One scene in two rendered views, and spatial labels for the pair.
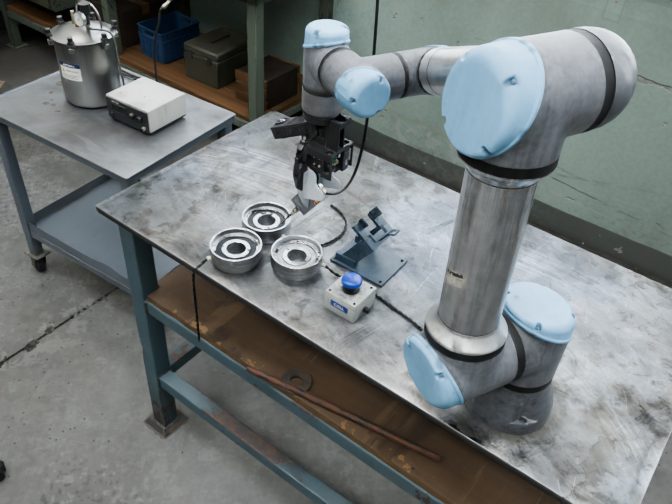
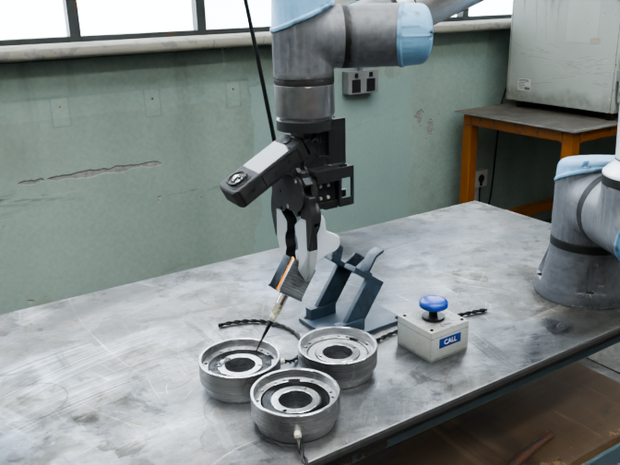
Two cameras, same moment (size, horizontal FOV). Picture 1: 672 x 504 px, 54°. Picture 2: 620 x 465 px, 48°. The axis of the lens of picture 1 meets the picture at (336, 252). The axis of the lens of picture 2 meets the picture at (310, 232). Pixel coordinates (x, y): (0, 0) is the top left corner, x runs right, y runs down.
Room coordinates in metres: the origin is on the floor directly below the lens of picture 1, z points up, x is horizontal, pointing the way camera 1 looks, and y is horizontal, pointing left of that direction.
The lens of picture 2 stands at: (0.72, 0.85, 1.28)
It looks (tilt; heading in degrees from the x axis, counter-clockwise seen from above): 19 degrees down; 293
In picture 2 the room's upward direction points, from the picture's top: 1 degrees counter-clockwise
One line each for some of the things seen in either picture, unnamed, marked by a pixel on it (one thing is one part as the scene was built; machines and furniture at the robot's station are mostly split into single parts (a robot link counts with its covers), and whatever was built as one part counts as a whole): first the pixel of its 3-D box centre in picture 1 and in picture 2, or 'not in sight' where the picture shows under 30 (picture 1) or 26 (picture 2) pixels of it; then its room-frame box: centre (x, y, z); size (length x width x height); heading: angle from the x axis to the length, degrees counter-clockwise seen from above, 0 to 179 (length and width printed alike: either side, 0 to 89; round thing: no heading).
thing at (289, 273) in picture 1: (296, 258); (337, 357); (1.01, 0.08, 0.82); 0.10 x 0.10 x 0.04
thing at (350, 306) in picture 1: (352, 298); (435, 329); (0.91, -0.04, 0.82); 0.08 x 0.07 x 0.05; 56
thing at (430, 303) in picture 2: (351, 287); (433, 314); (0.91, -0.03, 0.85); 0.04 x 0.04 x 0.05
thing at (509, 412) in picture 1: (512, 378); (584, 263); (0.73, -0.31, 0.85); 0.15 x 0.15 x 0.10
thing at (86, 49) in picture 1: (110, 60); not in sight; (1.81, 0.71, 0.83); 0.41 x 0.19 x 0.30; 60
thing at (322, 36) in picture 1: (326, 57); (304, 36); (1.06, 0.04, 1.23); 0.09 x 0.08 x 0.11; 31
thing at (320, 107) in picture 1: (324, 98); (303, 101); (1.07, 0.04, 1.15); 0.08 x 0.08 x 0.05
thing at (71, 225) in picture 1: (122, 198); not in sight; (1.79, 0.74, 0.34); 0.67 x 0.46 x 0.68; 60
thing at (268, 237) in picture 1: (266, 223); (240, 370); (1.12, 0.15, 0.82); 0.10 x 0.10 x 0.04
